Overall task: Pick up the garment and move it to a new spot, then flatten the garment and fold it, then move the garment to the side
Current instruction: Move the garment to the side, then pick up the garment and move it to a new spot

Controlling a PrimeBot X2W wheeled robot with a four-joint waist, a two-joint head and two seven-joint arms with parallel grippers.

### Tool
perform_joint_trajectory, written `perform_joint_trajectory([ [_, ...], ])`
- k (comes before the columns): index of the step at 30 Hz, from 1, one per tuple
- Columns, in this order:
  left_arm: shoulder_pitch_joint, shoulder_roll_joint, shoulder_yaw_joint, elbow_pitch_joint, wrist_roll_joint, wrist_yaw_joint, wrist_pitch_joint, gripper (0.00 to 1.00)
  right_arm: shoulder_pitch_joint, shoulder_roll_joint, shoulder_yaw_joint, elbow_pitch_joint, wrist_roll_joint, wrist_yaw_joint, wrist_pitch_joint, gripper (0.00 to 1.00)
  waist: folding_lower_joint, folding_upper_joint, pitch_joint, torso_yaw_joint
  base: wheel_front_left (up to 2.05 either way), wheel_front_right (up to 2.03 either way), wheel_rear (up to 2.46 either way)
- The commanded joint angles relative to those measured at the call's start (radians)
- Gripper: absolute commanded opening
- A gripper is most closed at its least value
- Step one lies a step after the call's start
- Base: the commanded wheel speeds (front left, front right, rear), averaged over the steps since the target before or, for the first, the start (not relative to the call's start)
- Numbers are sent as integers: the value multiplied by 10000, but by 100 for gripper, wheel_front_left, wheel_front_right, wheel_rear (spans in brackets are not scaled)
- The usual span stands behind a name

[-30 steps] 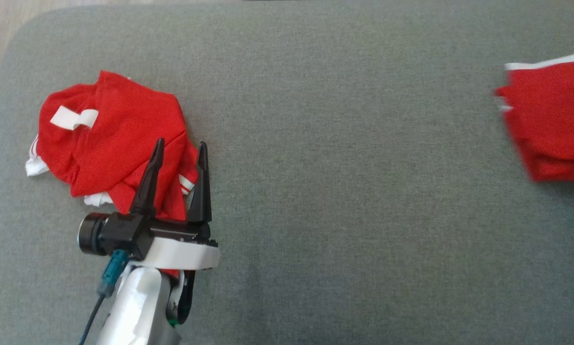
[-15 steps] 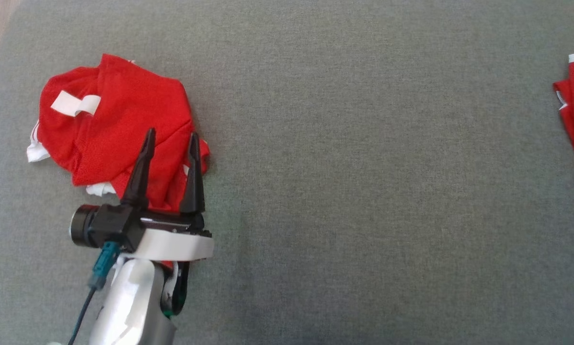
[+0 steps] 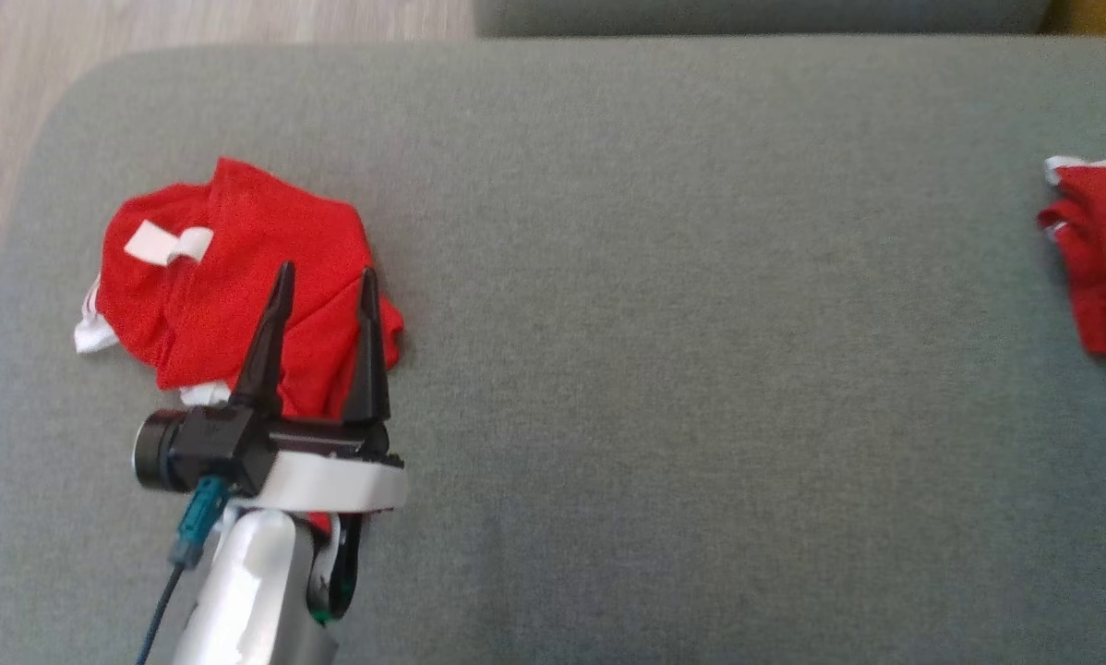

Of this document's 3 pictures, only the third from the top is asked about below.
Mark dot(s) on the big yellow sofa backrest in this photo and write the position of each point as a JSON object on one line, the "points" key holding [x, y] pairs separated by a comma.
{"points": [[1098, 14]]}

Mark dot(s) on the red basketball jersey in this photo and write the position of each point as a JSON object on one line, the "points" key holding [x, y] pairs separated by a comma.
{"points": [[230, 268]]}

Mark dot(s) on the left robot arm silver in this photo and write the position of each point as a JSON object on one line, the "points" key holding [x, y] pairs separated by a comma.
{"points": [[248, 591]]}

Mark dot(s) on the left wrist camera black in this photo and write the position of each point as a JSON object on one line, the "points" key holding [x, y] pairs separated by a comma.
{"points": [[193, 448]]}

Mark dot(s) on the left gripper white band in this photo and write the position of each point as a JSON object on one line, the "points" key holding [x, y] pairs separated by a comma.
{"points": [[331, 485]]}

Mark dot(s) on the light grey sofa seat cushion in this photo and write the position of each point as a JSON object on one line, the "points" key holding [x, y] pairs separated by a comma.
{"points": [[756, 14]]}

